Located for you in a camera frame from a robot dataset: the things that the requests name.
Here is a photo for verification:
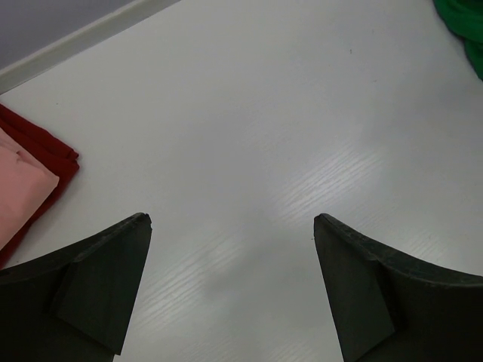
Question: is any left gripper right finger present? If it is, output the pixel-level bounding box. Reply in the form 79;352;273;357
314;213;482;361

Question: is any pink folded t shirt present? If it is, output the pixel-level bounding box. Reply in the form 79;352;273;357
1;131;59;247

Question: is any dark red folded t shirt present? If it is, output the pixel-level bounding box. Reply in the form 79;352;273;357
1;106;79;267

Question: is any green t shirt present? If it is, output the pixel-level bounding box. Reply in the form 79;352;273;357
433;0;482;80

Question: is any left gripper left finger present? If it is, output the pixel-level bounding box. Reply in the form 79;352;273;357
1;213;152;361

